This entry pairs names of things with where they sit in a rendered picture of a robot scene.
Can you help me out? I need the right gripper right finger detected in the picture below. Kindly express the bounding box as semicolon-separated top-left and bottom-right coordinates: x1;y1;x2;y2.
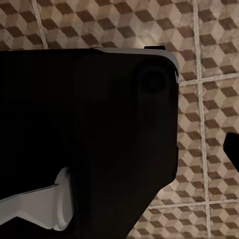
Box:
223;132;239;172

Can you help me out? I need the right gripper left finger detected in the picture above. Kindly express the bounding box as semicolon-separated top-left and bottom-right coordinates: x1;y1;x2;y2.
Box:
0;132;26;192

